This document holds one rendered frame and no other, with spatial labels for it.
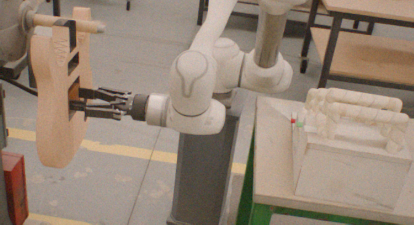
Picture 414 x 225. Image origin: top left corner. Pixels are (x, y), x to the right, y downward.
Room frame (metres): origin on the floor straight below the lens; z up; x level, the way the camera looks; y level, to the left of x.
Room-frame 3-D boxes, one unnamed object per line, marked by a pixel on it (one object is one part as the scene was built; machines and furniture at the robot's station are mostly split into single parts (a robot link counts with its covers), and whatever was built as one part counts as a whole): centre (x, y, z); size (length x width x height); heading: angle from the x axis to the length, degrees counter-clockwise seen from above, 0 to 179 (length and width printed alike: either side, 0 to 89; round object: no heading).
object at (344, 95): (1.17, -0.41, 1.20); 0.20 x 0.03 x 0.03; 86
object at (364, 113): (1.09, -0.41, 1.20); 0.20 x 0.03 x 0.03; 86
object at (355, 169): (1.14, -0.41, 1.02); 0.27 x 0.15 x 0.17; 87
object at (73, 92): (1.19, 0.37, 1.07); 0.10 x 0.03 x 0.05; 178
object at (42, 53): (1.07, 0.39, 1.26); 0.07 x 0.04 x 0.10; 178
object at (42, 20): (1.29, 0.41, 1.25); 0.18 x 0.03 x 0.03; 88
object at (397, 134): (1.08, -0.49, 1.15); 0.03 x 0.03 x 0.09
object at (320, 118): (1.14, -0.31, 1.12); 0.11 x 0.03 x 0.03; 177
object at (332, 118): (1.10, -0.32, 1.15); 0.03 x 0.03 x 0.09
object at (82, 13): (1.33, 0.38, 1.24); 0.07 x 0.04 x 0.09; 178
